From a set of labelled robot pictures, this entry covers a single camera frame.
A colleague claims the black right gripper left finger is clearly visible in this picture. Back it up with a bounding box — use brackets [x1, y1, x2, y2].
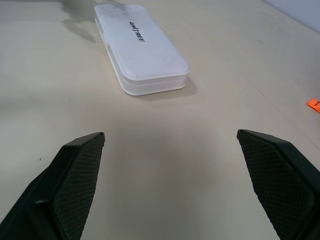
[0, 131, 106, 240]

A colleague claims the white plastic case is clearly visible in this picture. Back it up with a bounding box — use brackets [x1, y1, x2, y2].
[93, 3, 190, 97]

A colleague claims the orange tape marker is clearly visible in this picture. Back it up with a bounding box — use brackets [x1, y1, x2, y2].
[306, 98, 320, 113]

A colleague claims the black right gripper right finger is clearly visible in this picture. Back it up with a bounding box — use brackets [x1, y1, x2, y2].
[236, 128, 320, 240]

